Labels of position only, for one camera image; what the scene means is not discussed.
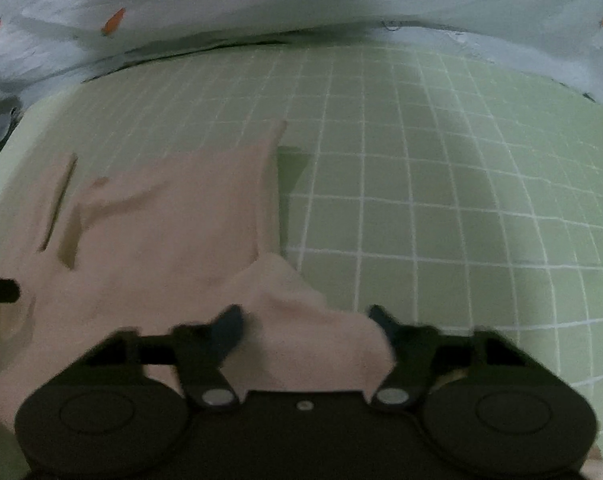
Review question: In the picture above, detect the pink garment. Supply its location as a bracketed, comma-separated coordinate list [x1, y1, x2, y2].
[0, 119, 603, 480]

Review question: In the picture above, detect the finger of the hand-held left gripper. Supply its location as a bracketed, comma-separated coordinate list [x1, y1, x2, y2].
[0, 277, 21, 306]

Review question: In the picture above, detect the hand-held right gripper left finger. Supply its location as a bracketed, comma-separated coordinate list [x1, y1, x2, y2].
[85, 304, 246, 412]

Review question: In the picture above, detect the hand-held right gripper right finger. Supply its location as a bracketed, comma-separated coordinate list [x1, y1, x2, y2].
[367, 304, 528, 413]

